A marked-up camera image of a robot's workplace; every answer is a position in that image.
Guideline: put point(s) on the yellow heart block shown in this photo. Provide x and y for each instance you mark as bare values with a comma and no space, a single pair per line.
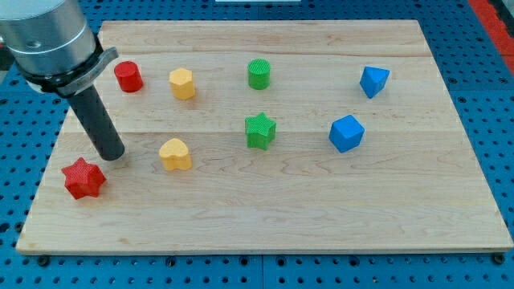
175,154

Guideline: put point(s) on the red cylinder block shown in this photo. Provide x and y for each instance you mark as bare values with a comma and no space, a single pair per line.
128,76

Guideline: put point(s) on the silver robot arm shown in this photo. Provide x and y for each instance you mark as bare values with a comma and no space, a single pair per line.
57,52

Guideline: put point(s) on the wooden board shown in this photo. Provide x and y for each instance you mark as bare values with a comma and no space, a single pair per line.
413,184

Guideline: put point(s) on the blue triangular block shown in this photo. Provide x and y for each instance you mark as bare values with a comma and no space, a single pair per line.
373,80

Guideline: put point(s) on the green cylinder block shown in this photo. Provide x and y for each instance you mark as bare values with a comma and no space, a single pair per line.
258,71

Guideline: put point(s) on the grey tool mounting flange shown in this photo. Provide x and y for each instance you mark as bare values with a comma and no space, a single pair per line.
71,82

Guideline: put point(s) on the green star block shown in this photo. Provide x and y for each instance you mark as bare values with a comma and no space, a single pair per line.
260,131

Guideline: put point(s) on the blue cube block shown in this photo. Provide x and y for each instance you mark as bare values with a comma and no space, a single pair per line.
346,133

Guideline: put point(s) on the red star block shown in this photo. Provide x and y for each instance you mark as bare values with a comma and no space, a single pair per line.
83,179

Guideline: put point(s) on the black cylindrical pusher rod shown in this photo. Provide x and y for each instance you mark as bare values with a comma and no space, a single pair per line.
94,118

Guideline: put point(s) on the yellow hexagon block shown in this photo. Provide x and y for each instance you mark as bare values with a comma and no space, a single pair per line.
181,81

